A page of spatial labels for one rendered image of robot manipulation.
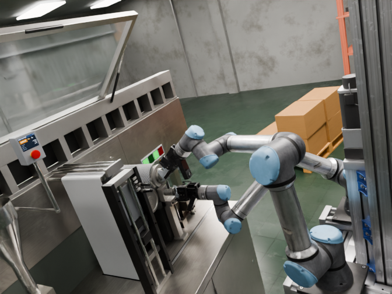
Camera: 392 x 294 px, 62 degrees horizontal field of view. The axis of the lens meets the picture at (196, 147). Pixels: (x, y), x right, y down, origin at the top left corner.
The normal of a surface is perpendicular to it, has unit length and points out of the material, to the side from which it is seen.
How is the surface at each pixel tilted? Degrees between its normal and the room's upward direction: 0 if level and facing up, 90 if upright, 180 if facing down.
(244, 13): 90
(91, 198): 90
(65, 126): 90
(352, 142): 90
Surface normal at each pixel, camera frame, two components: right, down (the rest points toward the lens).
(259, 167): -0.80, 0.28
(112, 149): 0.87, -0.07
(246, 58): -0.58, 0.42
